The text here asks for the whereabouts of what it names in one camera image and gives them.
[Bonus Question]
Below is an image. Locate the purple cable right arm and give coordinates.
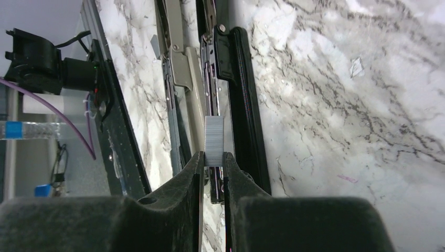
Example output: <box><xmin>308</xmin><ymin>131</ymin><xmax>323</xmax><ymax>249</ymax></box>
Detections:
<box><xmin>0</xmin><ymin>77</ymin><xmax>97</xmax><ymax>161</ymax></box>

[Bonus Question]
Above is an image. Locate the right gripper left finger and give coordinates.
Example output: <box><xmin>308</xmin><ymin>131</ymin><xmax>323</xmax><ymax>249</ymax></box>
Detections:
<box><xmin>1</xmin><ymin>152</ymin><xmax>204</xmax><ymax>251</ymax></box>

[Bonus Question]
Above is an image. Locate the staple strip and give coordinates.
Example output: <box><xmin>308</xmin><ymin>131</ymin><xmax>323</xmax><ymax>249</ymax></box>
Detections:
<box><xmin>204</xmin><ymin>116</ymin><xmax>224</xmax><ymax>167</ymax></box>
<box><xmin>150</xmin><ymin>35</ymin><xmax>161</xmax><ymax>60</ymax></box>

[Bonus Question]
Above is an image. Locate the clear water bottle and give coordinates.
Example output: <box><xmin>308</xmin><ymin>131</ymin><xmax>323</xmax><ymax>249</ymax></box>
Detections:
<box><xmin>1</xmin><ymin>121</ymin><xmax>67</xmax><ymax>140</ymax></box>

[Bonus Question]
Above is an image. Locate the black stapler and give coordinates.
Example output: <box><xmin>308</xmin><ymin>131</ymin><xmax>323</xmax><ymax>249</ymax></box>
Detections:
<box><xmin>196</xmin><ymin>1</ymin><xmax>271</xmax><ymax>194</ymax></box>

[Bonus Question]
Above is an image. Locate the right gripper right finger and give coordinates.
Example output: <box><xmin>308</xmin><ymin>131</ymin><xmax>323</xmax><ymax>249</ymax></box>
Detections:
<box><xmin>223</xmin><ymin>152</ymin><xmax>394</xmax><ymax>251</ymax></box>

